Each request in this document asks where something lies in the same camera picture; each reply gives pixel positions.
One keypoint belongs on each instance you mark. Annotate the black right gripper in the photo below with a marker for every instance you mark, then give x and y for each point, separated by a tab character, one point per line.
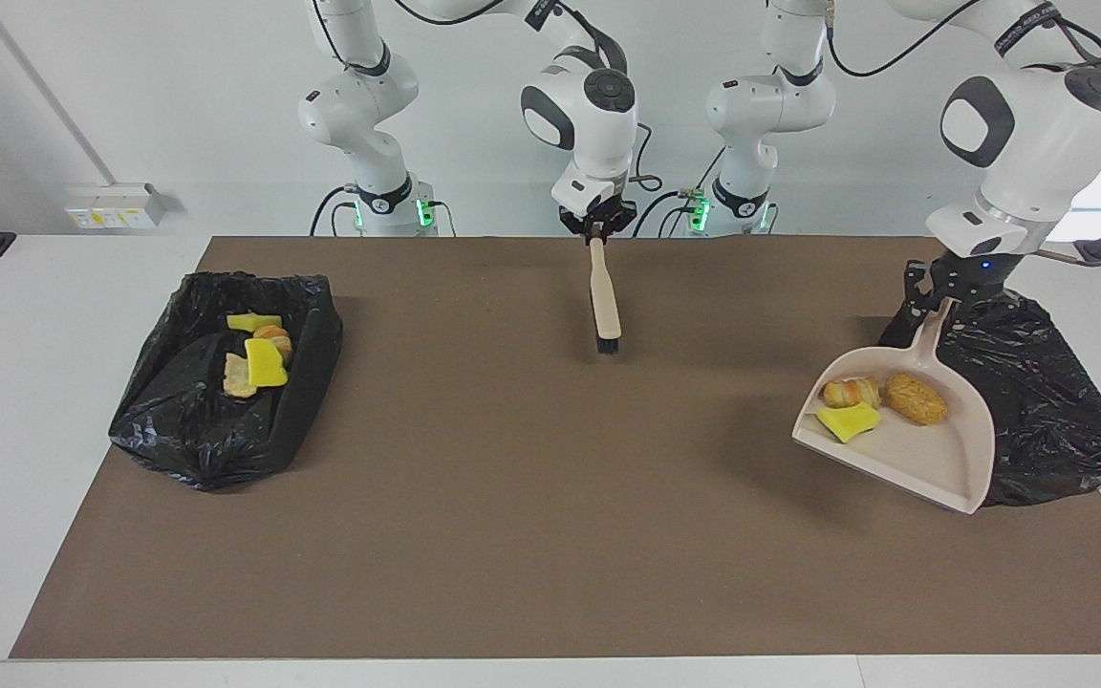
598	215

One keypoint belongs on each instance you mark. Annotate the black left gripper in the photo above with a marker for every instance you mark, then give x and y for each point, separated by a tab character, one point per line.
957	277

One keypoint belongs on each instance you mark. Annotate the beige brush with black bristles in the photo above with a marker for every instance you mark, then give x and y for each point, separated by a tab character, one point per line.
605	296

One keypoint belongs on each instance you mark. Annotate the brown bread nugget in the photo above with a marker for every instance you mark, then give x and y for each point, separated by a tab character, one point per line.
915	397

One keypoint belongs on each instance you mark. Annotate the pale foam piece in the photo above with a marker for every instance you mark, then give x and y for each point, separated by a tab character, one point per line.
852	392

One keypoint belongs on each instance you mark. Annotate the beige plastic dustpan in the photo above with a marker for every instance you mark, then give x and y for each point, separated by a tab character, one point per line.
923	449

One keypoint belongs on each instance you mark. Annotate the yellow sponge wedge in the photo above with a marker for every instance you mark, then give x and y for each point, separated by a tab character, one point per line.
849	420

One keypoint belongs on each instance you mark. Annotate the orange and white foam chunk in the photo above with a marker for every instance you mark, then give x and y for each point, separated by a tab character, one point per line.
275	334

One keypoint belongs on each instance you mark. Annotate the green and yellow sponge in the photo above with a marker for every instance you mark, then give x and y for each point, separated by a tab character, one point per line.
252	322

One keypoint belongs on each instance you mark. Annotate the notched yellow sponge piece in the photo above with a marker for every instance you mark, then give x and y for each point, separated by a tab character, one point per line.
266	365

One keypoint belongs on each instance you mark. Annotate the pale yellow foam chunk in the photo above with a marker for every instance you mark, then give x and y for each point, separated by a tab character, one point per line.
235	377

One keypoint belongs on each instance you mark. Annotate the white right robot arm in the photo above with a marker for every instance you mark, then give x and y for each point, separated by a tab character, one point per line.
589	124

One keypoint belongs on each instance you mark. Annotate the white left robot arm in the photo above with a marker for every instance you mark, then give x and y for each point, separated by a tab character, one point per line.
1028	134

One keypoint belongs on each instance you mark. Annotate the closed black trash bag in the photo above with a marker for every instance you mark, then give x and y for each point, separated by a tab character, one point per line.
1047	401

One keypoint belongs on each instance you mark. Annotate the open bin with black bag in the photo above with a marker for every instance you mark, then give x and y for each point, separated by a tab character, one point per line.
187	430

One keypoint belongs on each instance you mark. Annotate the brown table mat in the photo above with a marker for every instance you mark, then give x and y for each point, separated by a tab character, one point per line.
512	592

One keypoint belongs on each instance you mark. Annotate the white wall outlet box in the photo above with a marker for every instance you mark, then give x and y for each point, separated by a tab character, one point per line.
111	212

